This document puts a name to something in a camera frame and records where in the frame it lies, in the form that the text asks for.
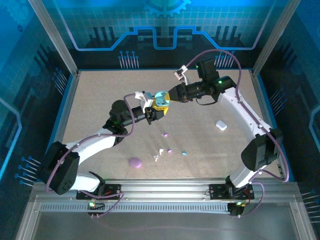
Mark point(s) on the blue earbud charging case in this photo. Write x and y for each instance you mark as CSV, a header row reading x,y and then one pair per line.
x,y
161,96

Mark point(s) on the purple earbud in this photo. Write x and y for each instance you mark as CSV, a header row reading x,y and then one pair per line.
x,y
165,135
169,150

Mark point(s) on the white earbud charging case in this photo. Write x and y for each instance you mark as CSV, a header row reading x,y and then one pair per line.
x,y
221,125

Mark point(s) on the blue earbud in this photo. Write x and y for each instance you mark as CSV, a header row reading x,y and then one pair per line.
x,y
184,153

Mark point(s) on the purple earbud charging case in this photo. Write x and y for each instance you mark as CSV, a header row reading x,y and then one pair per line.
x,y
135,162

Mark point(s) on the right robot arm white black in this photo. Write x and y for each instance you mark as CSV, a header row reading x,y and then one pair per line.
x,y
240,112

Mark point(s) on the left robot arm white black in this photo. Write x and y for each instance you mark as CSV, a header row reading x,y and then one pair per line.
x,y
95,145

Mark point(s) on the left controller board with LED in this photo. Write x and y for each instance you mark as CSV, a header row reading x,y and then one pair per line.
x,y
93,205

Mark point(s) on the controller board with led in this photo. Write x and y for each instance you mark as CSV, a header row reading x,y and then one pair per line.
x,y
236,208
93,205

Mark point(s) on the grey metal tray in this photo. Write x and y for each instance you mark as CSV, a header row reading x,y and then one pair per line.
x,y
162,227

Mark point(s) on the right controller board with LED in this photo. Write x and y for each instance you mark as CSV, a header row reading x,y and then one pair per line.
x,y
236,208

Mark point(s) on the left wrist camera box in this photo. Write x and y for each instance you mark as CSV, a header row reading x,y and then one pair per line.
x,y
143,100

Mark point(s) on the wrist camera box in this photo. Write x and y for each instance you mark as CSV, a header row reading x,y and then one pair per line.
x,y
181,73
143,100

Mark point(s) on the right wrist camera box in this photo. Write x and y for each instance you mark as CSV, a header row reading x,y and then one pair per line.
x,y
181,73

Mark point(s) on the aluminium table side rail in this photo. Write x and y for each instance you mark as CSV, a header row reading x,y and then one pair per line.
x,y
65,117
262,105

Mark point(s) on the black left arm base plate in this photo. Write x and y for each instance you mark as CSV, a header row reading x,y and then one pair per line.
x,y
112,191

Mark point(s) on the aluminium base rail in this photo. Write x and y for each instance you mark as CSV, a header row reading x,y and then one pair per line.
x,y
162,187

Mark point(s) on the aluminium frame post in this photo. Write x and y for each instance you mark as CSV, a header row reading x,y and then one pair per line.
x,y
55,37
275,37

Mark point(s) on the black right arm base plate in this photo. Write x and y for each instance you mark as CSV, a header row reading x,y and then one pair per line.
x,y
217,191

